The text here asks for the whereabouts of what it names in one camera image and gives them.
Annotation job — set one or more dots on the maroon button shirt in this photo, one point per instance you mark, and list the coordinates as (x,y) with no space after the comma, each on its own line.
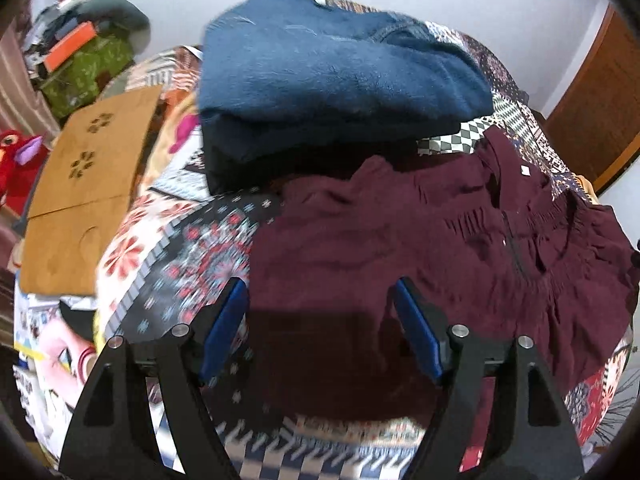
(350,240)

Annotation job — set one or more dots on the red plush toy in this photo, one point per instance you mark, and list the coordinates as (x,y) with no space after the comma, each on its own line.
(15,170)

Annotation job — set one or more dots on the folded dark navy garment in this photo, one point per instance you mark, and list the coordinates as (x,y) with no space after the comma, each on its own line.
(245,160)

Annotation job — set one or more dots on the folded blue jeans stack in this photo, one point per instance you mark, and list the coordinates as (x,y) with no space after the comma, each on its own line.
(325,70)

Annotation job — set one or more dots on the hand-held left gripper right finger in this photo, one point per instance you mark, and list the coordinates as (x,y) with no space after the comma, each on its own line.
(420,330)

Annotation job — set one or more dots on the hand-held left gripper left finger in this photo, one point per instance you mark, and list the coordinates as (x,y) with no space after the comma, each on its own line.
(225,330)

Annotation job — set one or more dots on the grey cushion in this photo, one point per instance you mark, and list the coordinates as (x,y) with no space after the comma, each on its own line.
(117,17)

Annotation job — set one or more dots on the brown wooden door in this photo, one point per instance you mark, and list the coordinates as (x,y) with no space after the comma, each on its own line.
(595,110)

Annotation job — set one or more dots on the brown striped curtain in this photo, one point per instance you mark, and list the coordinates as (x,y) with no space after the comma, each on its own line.
(20,90)

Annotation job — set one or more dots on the green patterned cloth cover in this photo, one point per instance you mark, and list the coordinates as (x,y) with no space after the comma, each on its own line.
(85,75)

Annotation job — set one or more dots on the pile of assorted clutter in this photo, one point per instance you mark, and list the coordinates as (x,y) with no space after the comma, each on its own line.
(50,25)

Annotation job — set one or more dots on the heap of papers and bags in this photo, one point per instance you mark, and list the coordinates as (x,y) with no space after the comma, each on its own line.
(55,360)

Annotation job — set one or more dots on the patchwork patterned bedspread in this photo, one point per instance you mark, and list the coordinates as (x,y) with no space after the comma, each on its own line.
(200,250)

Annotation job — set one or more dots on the wooden lap desk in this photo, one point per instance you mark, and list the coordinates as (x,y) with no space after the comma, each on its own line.
(85,185)

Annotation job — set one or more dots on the orange box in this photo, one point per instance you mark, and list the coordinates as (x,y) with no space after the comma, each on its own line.
(70,47)

